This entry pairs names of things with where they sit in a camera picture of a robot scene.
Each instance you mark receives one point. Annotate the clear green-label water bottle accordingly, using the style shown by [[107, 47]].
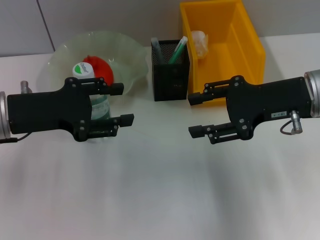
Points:
[[83, 71]]

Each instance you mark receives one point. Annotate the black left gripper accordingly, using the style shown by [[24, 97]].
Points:
[[50, 110]]

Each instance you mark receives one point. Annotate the grey marker pen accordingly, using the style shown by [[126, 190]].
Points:
[[158, 52]]

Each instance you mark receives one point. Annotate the black mesh pen holder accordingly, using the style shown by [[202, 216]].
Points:
[[170, 80]]

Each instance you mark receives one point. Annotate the orange fruit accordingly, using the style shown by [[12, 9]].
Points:
[[105, 70]]

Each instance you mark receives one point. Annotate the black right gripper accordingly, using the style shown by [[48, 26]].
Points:
[[270, 105]]

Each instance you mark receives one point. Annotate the white paper ball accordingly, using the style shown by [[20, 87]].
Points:
[[200, 45]]

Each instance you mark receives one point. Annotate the yellow plastic bin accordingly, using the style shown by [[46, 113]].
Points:
[[225, 62]]

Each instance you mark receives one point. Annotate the mint green utility knife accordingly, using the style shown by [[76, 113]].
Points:
[[178, 50]]

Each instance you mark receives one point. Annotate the pale green glass fruit plate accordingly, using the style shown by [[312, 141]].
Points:
[[127, 62]]

